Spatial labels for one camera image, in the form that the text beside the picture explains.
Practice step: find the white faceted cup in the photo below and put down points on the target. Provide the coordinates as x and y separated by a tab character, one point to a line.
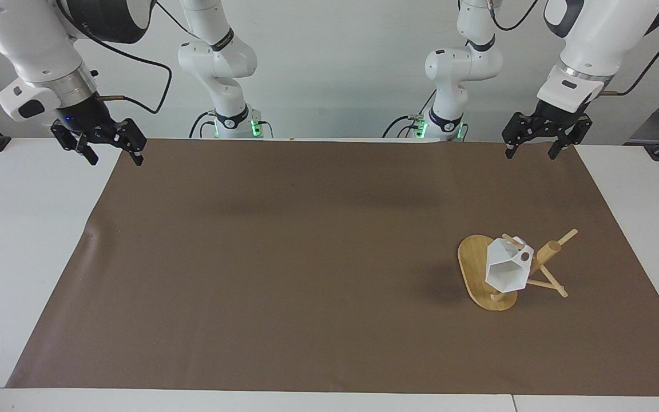
501	260

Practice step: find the wooden cup rack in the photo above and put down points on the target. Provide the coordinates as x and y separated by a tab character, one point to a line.
473	269

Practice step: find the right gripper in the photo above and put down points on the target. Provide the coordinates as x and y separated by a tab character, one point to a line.
84	117

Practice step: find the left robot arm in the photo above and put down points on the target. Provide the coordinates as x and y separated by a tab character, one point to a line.
598	40

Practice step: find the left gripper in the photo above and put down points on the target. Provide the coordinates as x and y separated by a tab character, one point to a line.
555	117

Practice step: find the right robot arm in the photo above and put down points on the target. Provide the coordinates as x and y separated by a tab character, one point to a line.
32	40

